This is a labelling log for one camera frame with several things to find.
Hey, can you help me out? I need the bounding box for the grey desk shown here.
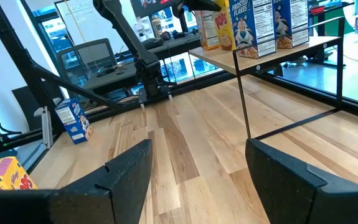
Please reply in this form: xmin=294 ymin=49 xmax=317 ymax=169
xmin=82 ymin=58 xmax=142 ymax=94
xmin=134 ymin=32 xmax=203 ymax=63

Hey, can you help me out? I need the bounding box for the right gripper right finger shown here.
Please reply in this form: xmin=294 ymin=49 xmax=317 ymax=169
xmin=245 ymin=138 xmax=358 ymax=224

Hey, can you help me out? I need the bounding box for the white bottle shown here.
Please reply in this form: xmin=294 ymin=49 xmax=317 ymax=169
xmin=151 ymin=15 xmax=164 ymax=38

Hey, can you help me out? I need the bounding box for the wooden shelf black metal frame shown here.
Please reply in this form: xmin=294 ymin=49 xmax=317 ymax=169
xmin=188 ymin=17 xmax=346 ymax=140

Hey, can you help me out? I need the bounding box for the blue Frosted Flakes cereal box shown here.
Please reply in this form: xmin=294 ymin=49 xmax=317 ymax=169
xmin=54 ymin=98 xmax=95 ymax=145
xmin=273 ymin=0 xmax=310 ymax=50
xmin=228 ymin=0 xmax=278 ymax=59

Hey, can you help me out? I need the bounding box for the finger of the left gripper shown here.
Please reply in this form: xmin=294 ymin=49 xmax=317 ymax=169
xmin=186 ymin=0 xmax=222 ymax=13

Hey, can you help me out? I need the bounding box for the grey mesh office chair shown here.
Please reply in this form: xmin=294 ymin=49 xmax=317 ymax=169
xmin=56 ymin=37 xmax=117 ymax=88

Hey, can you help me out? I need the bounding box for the orange Mini-Wheats cereal box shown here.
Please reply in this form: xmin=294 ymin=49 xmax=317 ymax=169
xmin=194 ymin=10 xmax=220 ymax=51

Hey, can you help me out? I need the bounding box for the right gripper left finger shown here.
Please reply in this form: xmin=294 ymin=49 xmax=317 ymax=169
xmin=0 ymin=139 xmax=153 ymax=224

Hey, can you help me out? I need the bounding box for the black computer mouse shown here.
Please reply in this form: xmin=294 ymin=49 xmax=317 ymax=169
xmin=97 ymin=67 xmax=116 ymax=78

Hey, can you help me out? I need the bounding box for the silver metal bracket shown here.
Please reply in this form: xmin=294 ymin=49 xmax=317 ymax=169
xmin=40 ymin=106 xmax=54 ymax=150

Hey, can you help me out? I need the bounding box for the black aluminium rig frame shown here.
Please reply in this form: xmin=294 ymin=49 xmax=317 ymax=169
xmin=0 ymin=0 xmax=358 ymax=156

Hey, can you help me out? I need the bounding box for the yellow Corn Pops cereal box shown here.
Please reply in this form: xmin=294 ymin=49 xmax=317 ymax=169
xmin=0 ymin=156 xmax=39 ymax=191
xmin=213 ymin=0 xmax=237 ymax=52

